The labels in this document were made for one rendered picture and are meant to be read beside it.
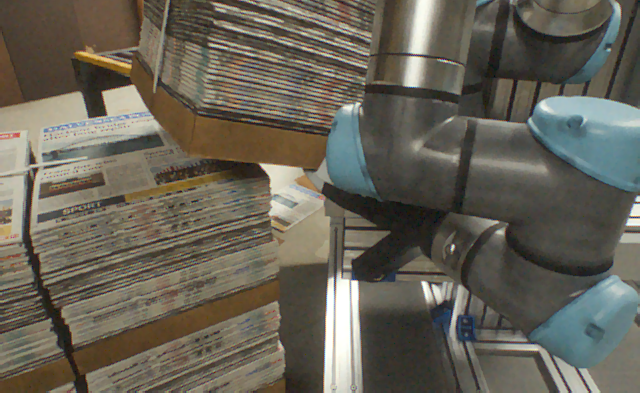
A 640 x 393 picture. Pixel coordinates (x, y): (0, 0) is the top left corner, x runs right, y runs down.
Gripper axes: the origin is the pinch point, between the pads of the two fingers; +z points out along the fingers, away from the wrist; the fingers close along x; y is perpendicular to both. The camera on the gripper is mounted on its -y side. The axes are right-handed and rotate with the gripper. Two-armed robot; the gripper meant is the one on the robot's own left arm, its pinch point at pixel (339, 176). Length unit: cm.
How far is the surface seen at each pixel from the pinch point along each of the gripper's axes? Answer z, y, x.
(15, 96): 383, -90, 42
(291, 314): 56, -71, -44
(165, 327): 4.5, -26.0, 17.8
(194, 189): 5.2, -5.4, 17.6
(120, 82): 120, -15, 9
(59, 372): 4.6, -31.0, 29.8
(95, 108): 117, -25, 16
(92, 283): 5.2, -18.6, 27.6
